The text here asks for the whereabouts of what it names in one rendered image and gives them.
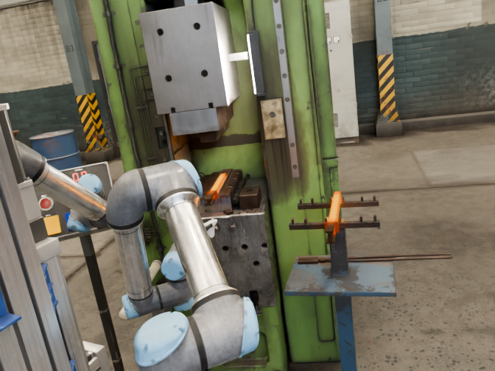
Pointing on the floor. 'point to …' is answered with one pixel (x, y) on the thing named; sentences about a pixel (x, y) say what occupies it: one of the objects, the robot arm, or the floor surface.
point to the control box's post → (101, 300)
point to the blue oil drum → (58, 149)
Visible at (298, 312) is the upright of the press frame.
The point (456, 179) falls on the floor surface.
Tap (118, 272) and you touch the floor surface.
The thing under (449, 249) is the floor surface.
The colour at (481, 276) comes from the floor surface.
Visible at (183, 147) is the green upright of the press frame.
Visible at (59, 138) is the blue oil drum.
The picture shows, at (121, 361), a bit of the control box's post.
